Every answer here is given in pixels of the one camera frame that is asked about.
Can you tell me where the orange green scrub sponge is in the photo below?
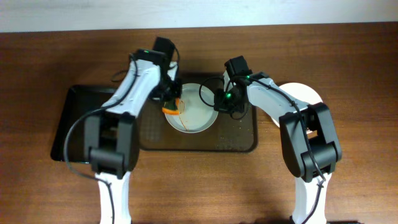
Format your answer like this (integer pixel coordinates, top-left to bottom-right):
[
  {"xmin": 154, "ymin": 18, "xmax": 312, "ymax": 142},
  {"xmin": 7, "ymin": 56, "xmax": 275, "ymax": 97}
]
[{"xmin": 162, "ymin": 98, "xmax": 180, "ymax": 115}]

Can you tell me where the white plate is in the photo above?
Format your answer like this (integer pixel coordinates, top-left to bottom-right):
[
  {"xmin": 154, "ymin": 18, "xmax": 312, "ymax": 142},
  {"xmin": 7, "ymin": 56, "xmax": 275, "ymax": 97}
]
[
  {"xmin": 271, "ymin": 82, "xmax": 323, "ymax": 128},
  {"xmin": 165, "ymin": 83, "xmax": 218, "ymax": 134}
]

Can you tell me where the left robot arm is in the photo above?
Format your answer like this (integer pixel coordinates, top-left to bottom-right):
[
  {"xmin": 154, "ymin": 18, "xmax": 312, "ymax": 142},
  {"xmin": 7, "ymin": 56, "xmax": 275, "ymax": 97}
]
[{"xmin": 83, "ymin": 47, "xmax": 182, "ymax": 223}]

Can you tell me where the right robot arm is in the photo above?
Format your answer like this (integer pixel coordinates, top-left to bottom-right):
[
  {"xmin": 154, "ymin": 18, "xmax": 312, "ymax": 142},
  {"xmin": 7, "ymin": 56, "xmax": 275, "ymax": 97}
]
[{"xmin": 214, "ymin": 71, "xmax": 342, "ymax": 223}]

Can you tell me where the brown serving tray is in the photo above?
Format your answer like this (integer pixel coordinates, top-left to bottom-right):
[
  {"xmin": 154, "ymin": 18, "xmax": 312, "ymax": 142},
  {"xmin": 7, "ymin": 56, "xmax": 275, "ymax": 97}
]
[{"xmin": 139, "ymin": 73, "xmax": 258, "ymax": 153}]

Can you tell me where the small black tray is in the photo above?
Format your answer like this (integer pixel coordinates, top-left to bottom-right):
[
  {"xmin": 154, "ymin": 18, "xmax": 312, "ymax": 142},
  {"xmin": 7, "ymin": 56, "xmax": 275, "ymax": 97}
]
[{"xmin": 50, "ymin": 85, "xmax": 119, "ymax": 164}]

